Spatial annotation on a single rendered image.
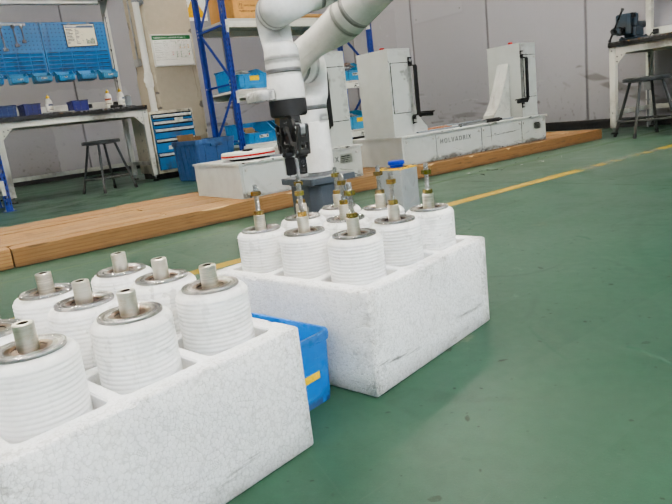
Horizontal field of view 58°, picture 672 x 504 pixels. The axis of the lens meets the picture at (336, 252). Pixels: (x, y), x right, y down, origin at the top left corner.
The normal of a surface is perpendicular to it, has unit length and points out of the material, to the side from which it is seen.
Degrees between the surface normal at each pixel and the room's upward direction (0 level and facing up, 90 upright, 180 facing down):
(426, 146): 90
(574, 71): 90
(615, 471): 0
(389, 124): 90
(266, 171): 90
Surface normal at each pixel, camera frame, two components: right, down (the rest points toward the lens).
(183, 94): 0.60, 0.11
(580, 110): -0.79, 0.22
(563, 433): -0.11, -0.97
